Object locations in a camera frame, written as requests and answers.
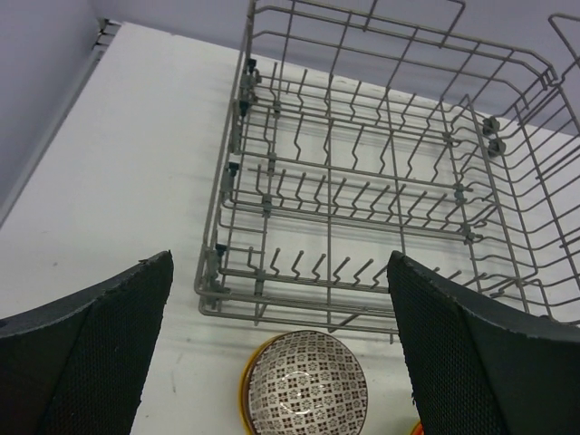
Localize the brown patterned white bowl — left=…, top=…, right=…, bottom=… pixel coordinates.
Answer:
left=248, top=330, right=368, bottom=434

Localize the grey wire dish rack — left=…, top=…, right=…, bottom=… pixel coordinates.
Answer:
left=194, top=1, right=579, bottom=338

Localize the orange bowl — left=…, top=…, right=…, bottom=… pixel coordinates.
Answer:
left=409, top=421, right=424, bottom=435

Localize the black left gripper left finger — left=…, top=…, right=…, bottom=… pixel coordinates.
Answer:
left=1, top=251, right=174, bottom=434

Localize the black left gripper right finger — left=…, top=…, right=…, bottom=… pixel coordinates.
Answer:
left=387, top=251, right=579, bottom=434

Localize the yellow ribbed bowl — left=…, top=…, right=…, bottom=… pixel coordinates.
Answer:
left=238, top=335, right=278, bottom=434

